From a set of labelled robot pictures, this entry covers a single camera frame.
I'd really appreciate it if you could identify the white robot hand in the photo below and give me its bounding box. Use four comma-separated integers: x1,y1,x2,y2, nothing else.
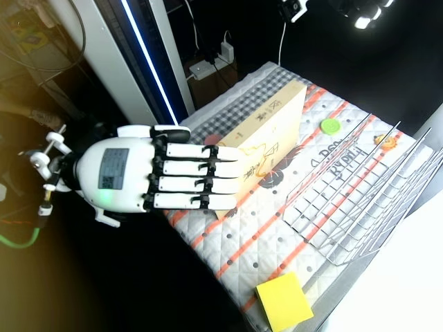
72,123,244,215
328,0,396,30

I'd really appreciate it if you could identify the beige cardboard box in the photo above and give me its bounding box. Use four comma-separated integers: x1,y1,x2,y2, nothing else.
216,80,308,221

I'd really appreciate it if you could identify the green round disc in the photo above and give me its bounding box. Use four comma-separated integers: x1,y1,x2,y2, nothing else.
320,117,343,136

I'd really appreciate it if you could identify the orange toy cookie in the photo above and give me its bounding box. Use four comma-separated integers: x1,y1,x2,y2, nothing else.
373,134,399,151

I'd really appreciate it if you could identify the white column with blue light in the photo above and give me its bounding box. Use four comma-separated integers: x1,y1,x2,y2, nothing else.
48,0,197,126

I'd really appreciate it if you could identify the white plug charger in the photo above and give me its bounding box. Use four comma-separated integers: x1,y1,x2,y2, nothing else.
220,41,235,61

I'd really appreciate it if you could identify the brown cardboard box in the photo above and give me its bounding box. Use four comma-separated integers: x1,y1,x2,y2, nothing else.
183,59,239,111

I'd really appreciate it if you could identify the white power strip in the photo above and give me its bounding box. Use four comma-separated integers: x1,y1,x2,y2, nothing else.
188,57,237,82

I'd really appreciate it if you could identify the grey quilt with orange stripes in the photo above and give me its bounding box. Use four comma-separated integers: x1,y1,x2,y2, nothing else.
165,61,434,323

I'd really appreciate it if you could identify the yellow sticky note pad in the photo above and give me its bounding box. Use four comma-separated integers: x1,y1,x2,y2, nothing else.
254,271,315,332

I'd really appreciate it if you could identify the thin white cable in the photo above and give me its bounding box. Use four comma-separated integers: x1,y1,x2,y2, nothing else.
277,20,288,67

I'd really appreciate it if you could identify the green cable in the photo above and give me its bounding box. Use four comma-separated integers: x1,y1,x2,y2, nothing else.
0,226,40,250

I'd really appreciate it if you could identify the black looped cable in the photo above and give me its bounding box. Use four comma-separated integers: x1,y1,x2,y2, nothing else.
0,0,87,74

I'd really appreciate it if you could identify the wire dish rack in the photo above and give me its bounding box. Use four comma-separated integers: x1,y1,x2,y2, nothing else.
282,113,434,267

